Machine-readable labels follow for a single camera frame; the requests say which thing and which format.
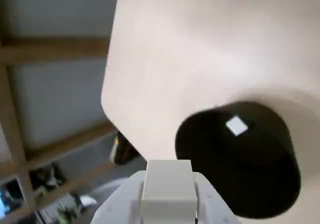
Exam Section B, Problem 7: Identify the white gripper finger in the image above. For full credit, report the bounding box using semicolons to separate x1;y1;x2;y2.
90;169;148;224
191;172;241;224

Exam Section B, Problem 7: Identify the black orange floor item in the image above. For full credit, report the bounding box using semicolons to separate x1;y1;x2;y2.
109;130;141;166

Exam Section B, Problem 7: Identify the black pot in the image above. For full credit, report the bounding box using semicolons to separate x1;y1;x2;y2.
174;100;301;220

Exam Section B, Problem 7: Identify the wooden lattice partition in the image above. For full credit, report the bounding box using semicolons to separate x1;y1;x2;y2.
0;33;141;224

